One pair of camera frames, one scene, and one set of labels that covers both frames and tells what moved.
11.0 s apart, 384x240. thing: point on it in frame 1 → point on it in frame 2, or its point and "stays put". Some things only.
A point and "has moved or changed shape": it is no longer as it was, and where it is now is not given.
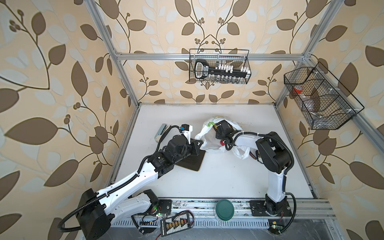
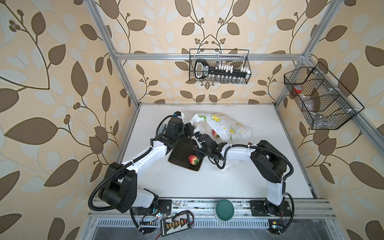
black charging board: (176, 223) stays put
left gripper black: (195, 146) → (190, 130)
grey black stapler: (163, 128) stays put
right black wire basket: (324, 103) stays put
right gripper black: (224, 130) → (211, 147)
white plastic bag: (209, 141) has moved or changed shape
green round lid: (224, 209) stays put
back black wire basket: (219, 66) stays put
